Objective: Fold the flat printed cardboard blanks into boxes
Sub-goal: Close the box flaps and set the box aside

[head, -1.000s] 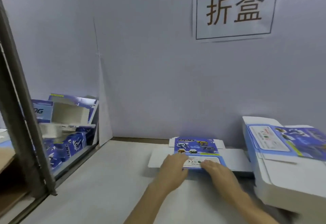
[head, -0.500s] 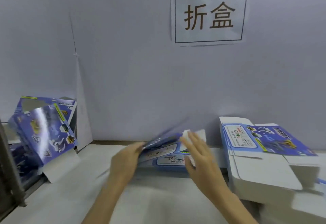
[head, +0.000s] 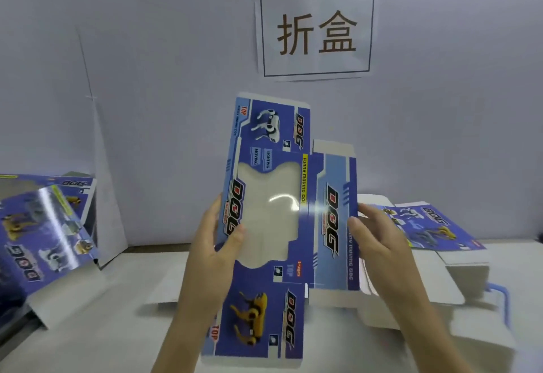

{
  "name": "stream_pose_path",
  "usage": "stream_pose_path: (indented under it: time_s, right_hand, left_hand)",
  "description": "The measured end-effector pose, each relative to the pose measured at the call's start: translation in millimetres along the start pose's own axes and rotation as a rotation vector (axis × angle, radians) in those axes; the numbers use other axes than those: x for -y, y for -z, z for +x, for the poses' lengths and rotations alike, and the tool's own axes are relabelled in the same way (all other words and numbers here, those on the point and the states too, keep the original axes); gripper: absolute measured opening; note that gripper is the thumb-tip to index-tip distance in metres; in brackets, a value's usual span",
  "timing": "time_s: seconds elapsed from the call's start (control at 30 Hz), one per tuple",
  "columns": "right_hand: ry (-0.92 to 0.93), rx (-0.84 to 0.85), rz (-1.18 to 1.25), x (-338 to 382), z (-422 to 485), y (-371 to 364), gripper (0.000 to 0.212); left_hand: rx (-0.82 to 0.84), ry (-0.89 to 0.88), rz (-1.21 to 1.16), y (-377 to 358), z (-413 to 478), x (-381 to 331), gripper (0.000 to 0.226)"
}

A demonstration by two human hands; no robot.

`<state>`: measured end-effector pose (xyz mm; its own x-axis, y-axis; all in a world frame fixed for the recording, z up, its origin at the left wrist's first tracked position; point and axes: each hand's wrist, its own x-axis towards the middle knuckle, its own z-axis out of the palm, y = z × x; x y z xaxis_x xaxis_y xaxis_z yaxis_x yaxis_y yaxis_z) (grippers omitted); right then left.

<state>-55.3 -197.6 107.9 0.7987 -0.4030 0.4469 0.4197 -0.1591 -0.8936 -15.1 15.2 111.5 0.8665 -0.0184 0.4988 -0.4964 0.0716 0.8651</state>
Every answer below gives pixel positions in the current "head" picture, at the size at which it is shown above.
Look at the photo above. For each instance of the person's right hand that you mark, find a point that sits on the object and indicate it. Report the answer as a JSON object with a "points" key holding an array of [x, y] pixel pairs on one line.
{"points": [[390, 262]]}

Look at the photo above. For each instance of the white paper wall sign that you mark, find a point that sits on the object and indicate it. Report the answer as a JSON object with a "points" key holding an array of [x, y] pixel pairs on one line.
{"points": [[316, 65]]}

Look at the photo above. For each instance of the person's left hand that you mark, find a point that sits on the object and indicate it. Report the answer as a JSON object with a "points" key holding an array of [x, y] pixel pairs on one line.
{"points": [[204, 275]]}

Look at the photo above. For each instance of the person's right forearm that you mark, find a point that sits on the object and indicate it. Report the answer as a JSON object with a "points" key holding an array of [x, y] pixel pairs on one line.
{"points": [[441, 347]]}

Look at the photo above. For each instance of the person's left forearm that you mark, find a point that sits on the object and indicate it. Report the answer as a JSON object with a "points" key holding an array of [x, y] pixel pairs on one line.
{"points": [[180, 351]]}

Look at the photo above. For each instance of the blue dog-print cardboard box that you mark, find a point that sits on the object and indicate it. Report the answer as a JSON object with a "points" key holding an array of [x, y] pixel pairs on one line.
{"points": [[280, 301], [38, 241]]}

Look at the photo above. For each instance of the stack of boxes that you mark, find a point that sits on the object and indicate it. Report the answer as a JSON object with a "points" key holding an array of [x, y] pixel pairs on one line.
{"points": [[462, 288], [170, 284]]}

